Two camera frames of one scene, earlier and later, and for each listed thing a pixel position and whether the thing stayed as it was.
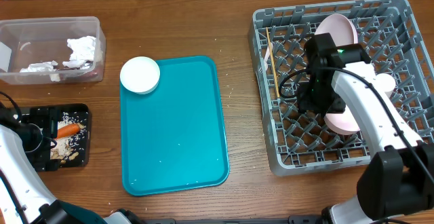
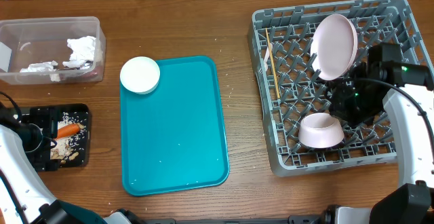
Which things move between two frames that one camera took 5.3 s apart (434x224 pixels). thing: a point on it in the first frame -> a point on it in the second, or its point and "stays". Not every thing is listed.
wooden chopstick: x=272 y=63 stays
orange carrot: x=68 y=129 stays
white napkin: x=85 y=48 stays
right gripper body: x=320 y=97 -> x=357 y=107
